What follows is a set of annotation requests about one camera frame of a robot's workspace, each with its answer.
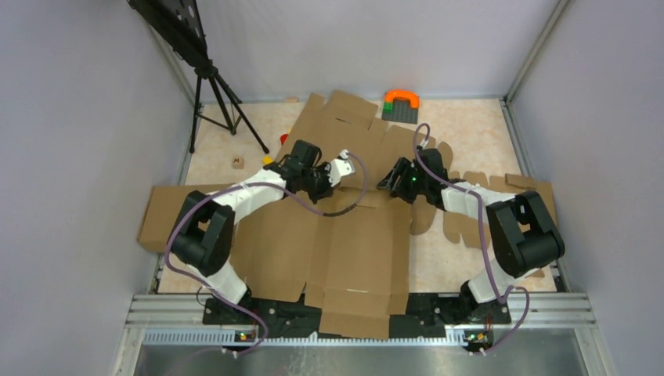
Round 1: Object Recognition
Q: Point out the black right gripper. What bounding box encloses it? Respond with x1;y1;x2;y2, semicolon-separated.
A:
377;157;428;204

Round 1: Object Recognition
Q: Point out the large cardboard box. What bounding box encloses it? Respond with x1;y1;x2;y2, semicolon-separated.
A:
228;181;416;341

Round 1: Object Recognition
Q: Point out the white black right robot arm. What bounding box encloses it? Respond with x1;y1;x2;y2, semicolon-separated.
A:
377;146;565;324

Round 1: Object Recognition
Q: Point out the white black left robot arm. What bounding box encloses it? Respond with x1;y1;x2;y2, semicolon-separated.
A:
164;140;369;324

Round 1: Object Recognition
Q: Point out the folded brown cardboard box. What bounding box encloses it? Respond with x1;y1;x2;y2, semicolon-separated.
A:
138;183;231;253

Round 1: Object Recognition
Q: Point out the small wooden letter cube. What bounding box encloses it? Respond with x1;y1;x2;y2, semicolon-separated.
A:
231;156;244;169

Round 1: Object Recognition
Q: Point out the flat cardboard blank underneath left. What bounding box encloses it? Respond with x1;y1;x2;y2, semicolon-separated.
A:
275;90;415;190

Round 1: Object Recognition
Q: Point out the orange green grey toy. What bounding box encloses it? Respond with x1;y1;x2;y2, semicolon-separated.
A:
381;89;420;124

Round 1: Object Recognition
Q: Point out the flat cardboard blank at right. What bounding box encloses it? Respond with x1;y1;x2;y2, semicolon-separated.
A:
411;172;558;249

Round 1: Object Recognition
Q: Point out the black tripod stand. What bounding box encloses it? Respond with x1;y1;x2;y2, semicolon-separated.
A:
128;0;269;154

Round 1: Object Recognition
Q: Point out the aluminium frame rail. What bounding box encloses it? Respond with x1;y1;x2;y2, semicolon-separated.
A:
112;292;615;375

